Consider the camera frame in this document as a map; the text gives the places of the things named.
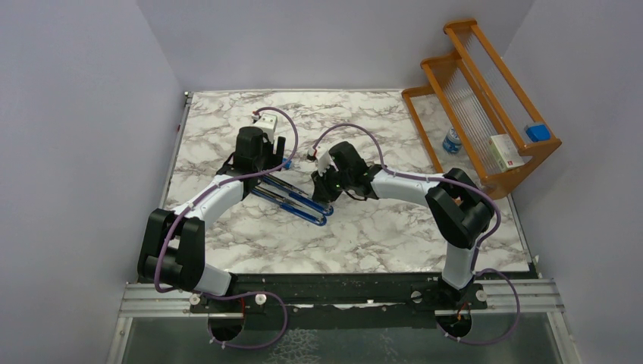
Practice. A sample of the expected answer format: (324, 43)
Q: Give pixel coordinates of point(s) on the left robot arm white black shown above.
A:
(172, 255)

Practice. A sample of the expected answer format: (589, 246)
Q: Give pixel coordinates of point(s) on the blue block on rack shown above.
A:
(537, 132)

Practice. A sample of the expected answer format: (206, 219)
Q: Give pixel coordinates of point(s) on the orange wooden tiered rack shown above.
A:
(481, 98)

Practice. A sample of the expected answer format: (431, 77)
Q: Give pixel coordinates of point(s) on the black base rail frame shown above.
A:
(273, 302)

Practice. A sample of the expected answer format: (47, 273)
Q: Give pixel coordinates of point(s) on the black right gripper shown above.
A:
(321, 192)

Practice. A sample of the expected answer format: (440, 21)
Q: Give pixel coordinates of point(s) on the white red carton box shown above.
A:
(504, 152)

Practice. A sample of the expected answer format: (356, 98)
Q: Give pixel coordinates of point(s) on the blue lidded small jar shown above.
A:
(452, 143)

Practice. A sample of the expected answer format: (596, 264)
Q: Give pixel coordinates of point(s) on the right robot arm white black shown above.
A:
(461, 211)

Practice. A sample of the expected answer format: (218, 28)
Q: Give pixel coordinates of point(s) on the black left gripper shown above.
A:
(275, 158)

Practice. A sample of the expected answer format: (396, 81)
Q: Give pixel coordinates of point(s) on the blue black stapler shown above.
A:
(284, 188)

